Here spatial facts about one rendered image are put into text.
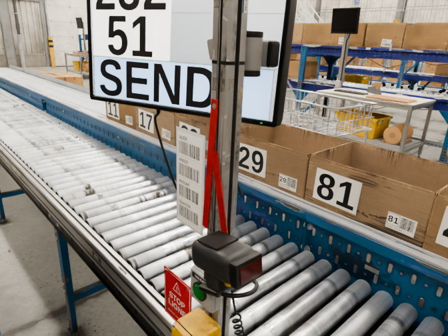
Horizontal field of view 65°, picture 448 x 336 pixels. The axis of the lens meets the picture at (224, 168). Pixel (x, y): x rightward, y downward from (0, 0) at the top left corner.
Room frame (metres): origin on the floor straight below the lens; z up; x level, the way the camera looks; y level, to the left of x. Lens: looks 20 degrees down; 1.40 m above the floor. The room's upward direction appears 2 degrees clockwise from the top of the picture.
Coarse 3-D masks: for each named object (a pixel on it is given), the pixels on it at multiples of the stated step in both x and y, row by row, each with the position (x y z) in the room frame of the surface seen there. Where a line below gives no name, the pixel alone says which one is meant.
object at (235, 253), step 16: (208, 240) 0.51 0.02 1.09; (224, 240) 0.50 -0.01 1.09; (192, 256) 0.51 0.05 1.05; (208, 256) 0.48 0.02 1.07; (224, 256) 0.46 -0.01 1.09; (240, 256) 0.46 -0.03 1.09; (256, 256) 0.47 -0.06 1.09; (208, 272) 0.48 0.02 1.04; (224, 272) 0.45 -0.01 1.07; (240, 272) 0.44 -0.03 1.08; (256, 272) 0.46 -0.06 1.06; (208, 288) 0.50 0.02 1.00; (224, 288) 0.48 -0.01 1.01; (240, 288) 0.44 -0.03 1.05
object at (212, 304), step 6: (192, 270) 0.57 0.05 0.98; (198, 270) 0.56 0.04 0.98; (192, 276) 0.57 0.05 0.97; (198, 276) 0.55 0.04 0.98; (192, 282) 0.57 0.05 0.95; (198, 282) 0.55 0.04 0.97; (204, 282) 0.54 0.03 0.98; (192, 288) 0.57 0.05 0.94; (192, 294) 0.56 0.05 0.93; (204, 294) 0.53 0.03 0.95; (198, 300) 0.55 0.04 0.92; (204, 300) 0.53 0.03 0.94; (210, 300) 0.53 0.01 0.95; (216, 300) 0.53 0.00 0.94; (204, 306) 0.54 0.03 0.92; (210, 306) 0.53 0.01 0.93; (216, 306) 0.53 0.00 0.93; (210, 312) 0.53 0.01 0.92
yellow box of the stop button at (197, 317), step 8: (192, 312) 0.57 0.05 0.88; (200, 312) 0.57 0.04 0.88; (184, 320) 0.55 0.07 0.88; (192, 320) 0.55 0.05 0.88; (200, 320) 0.55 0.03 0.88; (208, 320) 0.55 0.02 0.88; (176, 328) 0.53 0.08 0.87; (184, 328) 0.53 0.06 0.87; (192, 328) 0.53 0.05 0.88; (200, 328) 0.53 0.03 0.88; (208, 328) 0.53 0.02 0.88; (216, 328) 0.53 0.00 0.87
